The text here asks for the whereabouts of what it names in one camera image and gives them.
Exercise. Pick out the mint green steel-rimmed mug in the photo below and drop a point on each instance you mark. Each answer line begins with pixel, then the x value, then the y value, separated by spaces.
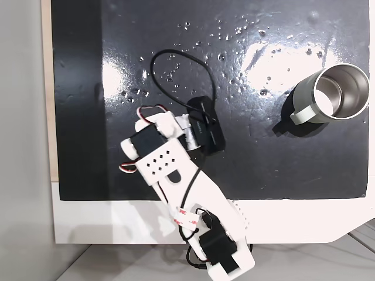
pixel 304 90

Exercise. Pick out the white tape with red print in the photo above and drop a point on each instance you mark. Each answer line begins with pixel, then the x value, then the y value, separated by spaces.
pixel 185 219

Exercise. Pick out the dark grey table mat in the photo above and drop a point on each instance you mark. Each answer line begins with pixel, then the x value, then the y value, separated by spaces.
pixel 181 73

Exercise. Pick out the black silver camera clamp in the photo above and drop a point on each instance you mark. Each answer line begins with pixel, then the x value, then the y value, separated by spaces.
pixel 192 137

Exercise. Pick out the black oval camera box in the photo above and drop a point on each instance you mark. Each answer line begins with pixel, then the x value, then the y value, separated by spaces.
pixel 208 128

